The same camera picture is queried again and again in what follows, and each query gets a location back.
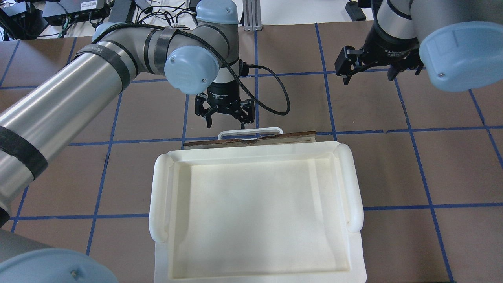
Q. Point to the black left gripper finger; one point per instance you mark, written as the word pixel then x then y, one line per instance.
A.
pixel 206 113
pixel 245 114

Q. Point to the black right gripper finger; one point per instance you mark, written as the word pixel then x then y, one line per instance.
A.
pixel 351 61
pixel 403 65

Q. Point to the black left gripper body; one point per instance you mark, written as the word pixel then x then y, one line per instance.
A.
pixel 223 95

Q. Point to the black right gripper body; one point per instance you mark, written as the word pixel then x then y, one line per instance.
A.
pixel 393 47

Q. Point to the wooden drawer with white handle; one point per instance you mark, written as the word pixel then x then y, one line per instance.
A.
pixel 252 137

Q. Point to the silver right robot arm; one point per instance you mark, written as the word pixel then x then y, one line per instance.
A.
pixel 458 42

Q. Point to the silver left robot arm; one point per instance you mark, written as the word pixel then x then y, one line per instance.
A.
pixel 37 128

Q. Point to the white plastic bin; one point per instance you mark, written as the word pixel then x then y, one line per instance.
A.
pixel 287 213

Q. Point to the black power brick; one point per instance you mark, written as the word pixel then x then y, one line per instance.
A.
pixel 122 11

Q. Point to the aluminium frame post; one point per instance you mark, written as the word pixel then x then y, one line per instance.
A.
pixel 252 15

